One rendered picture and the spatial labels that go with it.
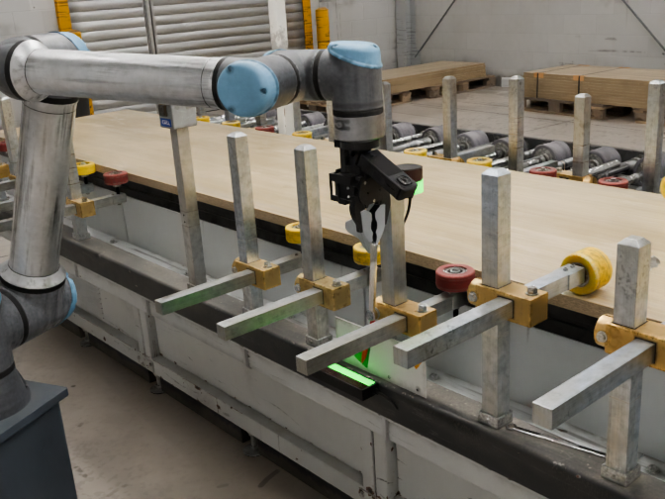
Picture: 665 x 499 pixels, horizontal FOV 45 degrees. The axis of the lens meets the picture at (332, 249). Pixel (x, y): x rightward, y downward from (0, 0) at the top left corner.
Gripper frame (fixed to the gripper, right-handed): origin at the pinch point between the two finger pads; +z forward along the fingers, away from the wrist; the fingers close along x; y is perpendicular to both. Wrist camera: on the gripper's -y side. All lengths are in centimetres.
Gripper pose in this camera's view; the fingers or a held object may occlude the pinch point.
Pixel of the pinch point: (373, 247)
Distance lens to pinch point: 150.3
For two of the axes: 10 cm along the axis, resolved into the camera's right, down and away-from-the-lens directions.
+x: -7.5, 2.6, -6.1
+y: -6.6, -2.0, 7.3
